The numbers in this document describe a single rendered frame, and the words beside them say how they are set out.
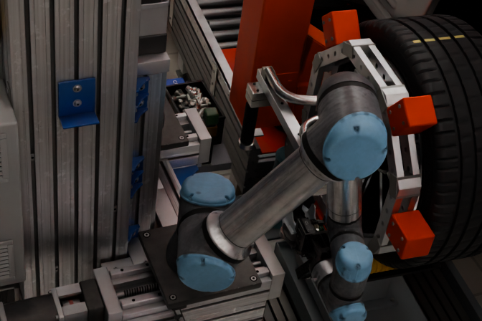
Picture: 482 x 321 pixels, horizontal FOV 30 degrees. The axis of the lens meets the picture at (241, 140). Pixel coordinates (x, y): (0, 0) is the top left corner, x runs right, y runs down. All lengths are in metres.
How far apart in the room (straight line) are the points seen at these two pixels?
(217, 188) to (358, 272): 0.34
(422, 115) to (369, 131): 0.50
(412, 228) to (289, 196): 0.54
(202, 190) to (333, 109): 0.40
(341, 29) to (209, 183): 0.65
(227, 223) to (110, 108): 0.34
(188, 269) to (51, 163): 0.37
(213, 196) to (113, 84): 0.31
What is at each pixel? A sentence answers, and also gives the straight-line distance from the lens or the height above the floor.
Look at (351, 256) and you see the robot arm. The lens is 1.88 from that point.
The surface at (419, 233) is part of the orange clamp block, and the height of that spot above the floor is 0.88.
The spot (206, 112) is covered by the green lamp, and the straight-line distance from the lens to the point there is 2.70.
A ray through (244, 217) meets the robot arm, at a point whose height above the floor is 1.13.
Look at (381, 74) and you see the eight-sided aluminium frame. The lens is 2.23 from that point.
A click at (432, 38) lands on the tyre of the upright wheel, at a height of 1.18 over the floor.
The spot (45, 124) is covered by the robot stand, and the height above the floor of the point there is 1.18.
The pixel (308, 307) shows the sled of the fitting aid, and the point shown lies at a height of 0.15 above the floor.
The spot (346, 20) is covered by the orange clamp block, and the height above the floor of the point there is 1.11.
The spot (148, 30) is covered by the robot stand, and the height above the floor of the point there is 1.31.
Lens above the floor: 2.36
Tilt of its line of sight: 41 degrees down
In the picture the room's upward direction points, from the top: 9 degrees clockwise
